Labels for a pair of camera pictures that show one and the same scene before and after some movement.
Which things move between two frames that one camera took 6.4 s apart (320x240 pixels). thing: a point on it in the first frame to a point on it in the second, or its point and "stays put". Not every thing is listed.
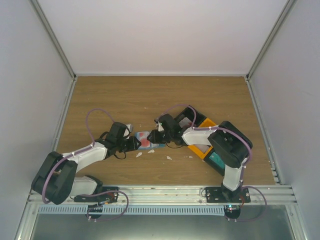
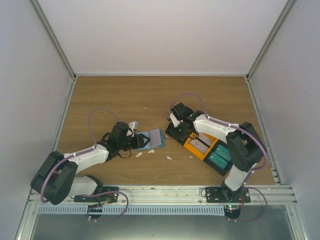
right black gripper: (154, 139) to (175, 135)
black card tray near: (215, 161) stays put
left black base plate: (104, 197) stays put
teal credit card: (217, 159) stays put
